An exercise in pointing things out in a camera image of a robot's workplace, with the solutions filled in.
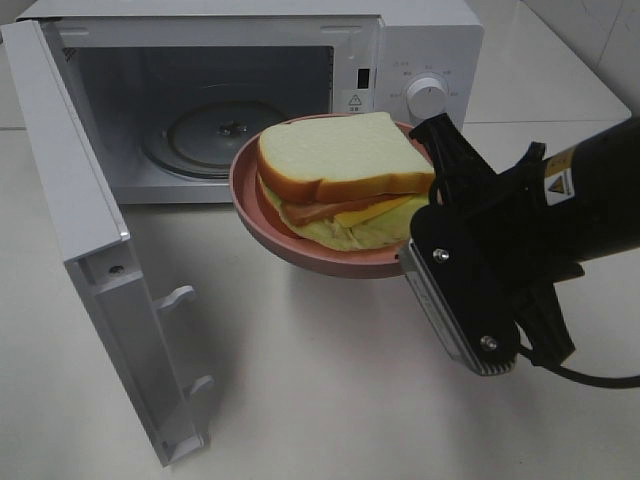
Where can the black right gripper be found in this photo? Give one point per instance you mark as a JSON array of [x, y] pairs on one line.
[[511, 217]]

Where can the upper white power knob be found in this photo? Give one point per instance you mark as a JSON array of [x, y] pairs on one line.
[[426, 95]]

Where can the white microwave door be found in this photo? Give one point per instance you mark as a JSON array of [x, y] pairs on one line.
[[138, 330]]

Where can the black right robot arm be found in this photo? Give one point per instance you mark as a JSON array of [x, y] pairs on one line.
[[604, 219]]

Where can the pink round plate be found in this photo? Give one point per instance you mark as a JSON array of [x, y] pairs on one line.
[[265, 226]]

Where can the white microwave oven body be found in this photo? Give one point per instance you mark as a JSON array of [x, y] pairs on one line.
[[316, 57]]

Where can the glass microwave turntable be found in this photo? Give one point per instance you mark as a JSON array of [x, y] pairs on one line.
[[197, 133]]

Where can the toast sandwich with cheese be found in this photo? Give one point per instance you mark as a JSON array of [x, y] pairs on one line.
[[346, 183]]

